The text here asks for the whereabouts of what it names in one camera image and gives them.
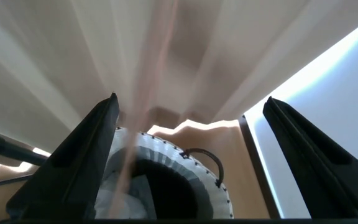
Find pink clothes hanger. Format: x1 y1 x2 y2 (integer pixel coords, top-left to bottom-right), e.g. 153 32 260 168
106 0 180 219

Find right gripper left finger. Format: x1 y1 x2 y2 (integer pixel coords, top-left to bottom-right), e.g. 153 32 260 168
6 92 121 220

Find black clothes rack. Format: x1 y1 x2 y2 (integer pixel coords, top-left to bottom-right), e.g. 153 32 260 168
0 124 49 191

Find white laundry basket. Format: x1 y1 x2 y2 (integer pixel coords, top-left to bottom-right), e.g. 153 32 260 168
94 126 234 220

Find pale grey shorts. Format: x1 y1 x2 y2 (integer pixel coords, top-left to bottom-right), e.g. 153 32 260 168
94 173 155 220

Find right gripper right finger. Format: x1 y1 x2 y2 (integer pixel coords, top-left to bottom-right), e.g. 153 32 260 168
262 96 358 219

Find beige curtain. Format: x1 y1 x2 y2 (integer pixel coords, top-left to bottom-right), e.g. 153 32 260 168
0 0 358 154

